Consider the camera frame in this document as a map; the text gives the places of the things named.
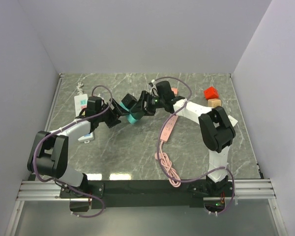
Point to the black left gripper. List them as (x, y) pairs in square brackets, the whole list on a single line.
[(118, 111)]

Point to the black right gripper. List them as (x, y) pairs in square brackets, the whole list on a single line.
[(145, 97)]

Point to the dark green cube adapter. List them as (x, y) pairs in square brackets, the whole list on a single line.
[(136, 112)]

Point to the black cube socket adapter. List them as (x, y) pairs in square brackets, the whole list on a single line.
[(128, 101)]

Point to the pink power strip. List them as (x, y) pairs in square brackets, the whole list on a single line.
[(169, 126)]

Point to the red cube socket adapter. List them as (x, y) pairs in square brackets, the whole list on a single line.
[(211, 93)]

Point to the beige cube socket adapter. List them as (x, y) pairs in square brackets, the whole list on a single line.
[(214, 102)]

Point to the white cube socket adapter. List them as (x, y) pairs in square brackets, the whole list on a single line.
[(232, 120)]

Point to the teal triangular power strip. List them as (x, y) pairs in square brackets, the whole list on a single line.
[(131, 119)]

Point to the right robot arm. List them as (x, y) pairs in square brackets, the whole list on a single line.
[(216, 128)]

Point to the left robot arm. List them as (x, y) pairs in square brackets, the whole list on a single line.
[(49, 153)]

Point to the small pink square adapter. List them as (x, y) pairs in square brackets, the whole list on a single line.
[(175, 91)]

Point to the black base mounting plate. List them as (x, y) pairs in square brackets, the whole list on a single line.
[(156, 193)]

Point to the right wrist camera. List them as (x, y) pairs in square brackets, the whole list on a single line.
[(164, 90)]

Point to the white power strip cable plug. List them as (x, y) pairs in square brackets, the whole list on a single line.
[(79, 88)]

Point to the aluminium rail frame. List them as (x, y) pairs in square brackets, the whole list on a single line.
[(49, 191)]

